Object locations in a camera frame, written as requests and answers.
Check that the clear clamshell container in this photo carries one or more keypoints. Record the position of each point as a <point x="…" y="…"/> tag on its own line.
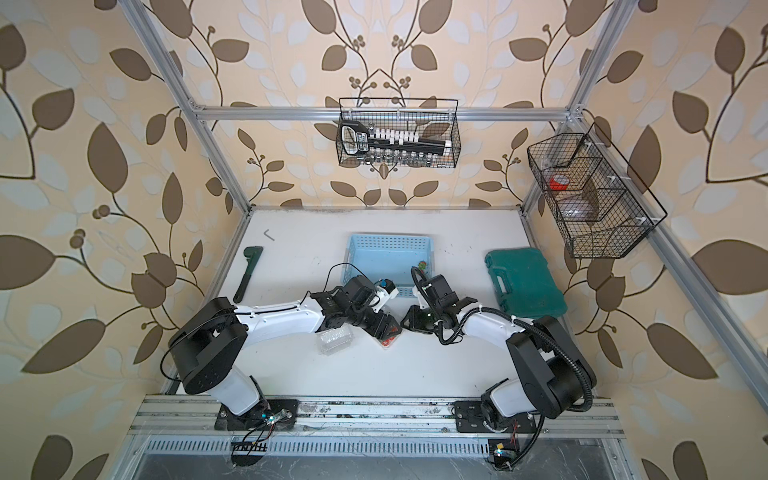
<point x="332" y="341"/>
<point x="389" y="341"/>

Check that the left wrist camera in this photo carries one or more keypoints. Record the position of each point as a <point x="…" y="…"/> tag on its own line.
<point x="385" y="290"/>

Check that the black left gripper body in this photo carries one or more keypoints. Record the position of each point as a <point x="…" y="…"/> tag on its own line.
<point x="371" y="321"/>

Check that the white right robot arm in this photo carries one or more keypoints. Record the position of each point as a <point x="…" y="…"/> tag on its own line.
<point x="551" y="374"/>

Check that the black wire basket on right wall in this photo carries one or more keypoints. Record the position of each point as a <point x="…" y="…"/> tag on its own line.
<point x="626" y="209"/>

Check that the red tape roll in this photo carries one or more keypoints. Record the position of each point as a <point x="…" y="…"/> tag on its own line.
<point x="558" y="182"/>

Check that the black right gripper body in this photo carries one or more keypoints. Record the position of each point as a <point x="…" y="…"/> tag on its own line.
<point x="425" y="320"/>

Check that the black wire basket on back wall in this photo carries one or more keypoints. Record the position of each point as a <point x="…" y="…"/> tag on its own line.
<point x="432" y="117"/>

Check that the clear lidded jar in basket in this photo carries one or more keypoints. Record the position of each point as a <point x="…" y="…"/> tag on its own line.
<point x="577" y="209"/>

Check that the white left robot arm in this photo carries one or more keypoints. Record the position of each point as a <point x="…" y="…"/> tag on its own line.
<point x="205" y="349"/>

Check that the black wire basket on wall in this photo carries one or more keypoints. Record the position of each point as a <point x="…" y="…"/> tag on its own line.
<point x="626" y="209"/>
<point x="432" y="117"/>

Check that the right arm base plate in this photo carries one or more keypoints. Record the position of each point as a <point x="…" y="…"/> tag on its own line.
<point x="475" y="416"/>

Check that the green plastic tool case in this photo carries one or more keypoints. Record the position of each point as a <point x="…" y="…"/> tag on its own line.
<point x="523" y="284"/>

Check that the black socket set holder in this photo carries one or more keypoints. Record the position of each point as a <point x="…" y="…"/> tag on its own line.
<point x="358" y="139"/>

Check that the green pipe wrench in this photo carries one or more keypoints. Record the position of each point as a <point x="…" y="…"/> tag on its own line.
<point x="252" y="255"/>

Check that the light blue perforated plastic basket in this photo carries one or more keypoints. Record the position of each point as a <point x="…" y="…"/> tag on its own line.
<point x="381" y="256"/>

